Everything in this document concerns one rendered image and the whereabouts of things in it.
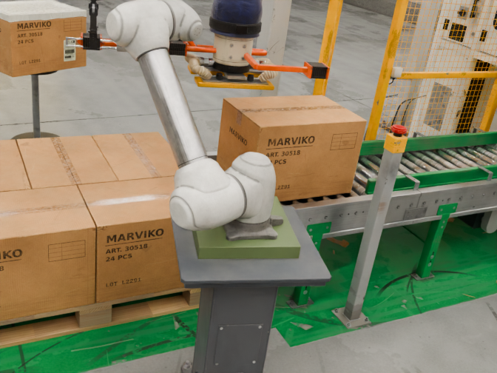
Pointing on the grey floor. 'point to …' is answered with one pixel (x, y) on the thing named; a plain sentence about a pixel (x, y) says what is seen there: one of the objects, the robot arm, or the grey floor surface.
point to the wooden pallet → (97, 316)
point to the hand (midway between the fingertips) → (93, 40)
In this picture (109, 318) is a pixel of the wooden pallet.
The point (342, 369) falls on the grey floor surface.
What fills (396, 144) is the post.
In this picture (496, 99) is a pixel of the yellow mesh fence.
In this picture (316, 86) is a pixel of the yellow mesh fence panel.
